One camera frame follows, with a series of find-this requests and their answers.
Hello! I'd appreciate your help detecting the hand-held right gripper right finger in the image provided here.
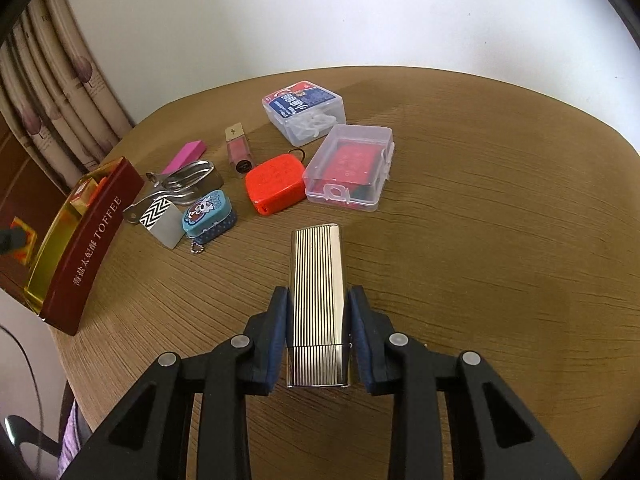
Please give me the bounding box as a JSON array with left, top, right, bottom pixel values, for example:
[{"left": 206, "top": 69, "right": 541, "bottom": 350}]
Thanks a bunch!
[{"left": 347, "top": 285, "right": 583, "bottom": 480}]

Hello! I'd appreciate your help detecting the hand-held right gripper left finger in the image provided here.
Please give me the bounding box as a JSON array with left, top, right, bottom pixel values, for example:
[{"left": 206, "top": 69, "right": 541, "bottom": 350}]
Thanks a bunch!
[{"left": 60, "top": 285, "right": 291, "bottom": 480}]

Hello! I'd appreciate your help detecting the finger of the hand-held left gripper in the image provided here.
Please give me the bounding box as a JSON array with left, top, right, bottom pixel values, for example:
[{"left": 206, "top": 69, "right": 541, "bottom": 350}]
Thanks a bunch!
[{"left": 0, "top": 229, "right": 26, "bottom": 256}]

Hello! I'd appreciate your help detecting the dark red tin box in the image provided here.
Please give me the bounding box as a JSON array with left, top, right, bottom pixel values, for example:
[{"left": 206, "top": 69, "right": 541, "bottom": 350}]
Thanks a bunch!
[{"left": 22, "top": 157, "right": 146, "bottom": 337}]

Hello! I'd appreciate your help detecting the small blue cartoon tin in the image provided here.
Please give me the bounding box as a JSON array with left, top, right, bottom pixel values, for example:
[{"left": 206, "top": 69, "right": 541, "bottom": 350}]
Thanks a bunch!
[{"left": 181, "top": 190, "right": 238, "bottom": 256}]

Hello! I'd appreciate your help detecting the black white zigzag box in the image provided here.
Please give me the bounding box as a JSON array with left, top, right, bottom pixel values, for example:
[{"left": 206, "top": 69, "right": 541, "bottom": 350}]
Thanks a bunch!
[{"left": 139, "top": 195, "right": 184, "bottom": 250}]

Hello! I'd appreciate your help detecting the orange red tape measure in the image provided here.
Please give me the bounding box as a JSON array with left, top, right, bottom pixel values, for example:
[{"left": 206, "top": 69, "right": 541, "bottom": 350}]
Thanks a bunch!
[{"left": 244, "top": 147, "right": 308, "bottom": 217}]

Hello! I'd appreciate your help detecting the clear plastic card box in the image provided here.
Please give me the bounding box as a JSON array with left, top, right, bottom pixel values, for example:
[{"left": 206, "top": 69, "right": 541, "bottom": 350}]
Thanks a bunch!
[{"left": 302, "top": 124, "right": 396, "bottom": 213}]

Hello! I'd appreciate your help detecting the pink lip gloss tube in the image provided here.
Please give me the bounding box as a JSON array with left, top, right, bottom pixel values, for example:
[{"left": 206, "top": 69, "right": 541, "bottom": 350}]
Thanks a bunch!
[{"left": 224, "top": 122, "right": 256, "bottom": 180}]

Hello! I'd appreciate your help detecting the small yellow box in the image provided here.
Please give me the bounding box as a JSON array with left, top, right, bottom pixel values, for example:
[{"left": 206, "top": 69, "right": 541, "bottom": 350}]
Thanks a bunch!
[{"left": 70, "top": 177, "right": 101, "bottom": 208}]

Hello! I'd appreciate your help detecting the beige patterned curtain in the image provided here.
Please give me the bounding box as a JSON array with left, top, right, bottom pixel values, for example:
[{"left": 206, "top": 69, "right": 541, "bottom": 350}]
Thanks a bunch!
[{"left": 0, "top": 0, "right": 133, "bottom": 196}]

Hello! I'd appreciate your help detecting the pink eraser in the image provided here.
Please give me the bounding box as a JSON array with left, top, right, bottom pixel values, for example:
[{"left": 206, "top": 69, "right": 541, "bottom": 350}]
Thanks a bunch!
[{"left": 161, "top": 141, "right": 207, "bottom": 173}]

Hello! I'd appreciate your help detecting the black chair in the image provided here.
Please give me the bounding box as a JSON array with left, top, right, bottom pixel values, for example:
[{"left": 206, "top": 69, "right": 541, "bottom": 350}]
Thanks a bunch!
[{"left": 0, "top": 412, "right": 61, "bottom": 480}]

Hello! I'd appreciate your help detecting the purple cloth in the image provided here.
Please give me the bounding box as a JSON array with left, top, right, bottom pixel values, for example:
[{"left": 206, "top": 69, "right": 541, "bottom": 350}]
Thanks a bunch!
[{"left": 57, "top": 400, "right": 83, "bottom": 480}]

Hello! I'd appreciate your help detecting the clear floss pick box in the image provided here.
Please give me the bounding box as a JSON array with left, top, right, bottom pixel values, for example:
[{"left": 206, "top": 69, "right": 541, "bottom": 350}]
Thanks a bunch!
[{"left": 262, "top": 80, "right": 346, "bottom": 145}]

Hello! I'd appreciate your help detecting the thin black cable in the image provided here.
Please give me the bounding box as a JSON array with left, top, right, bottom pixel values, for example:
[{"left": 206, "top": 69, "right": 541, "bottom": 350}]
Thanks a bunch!
[{"left": 0, "top": 325, "right": 38, "bottom": 441}]

